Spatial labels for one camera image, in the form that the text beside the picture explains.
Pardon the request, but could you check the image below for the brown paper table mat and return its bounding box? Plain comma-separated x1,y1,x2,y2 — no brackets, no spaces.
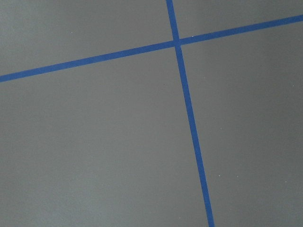
0,0,303,227

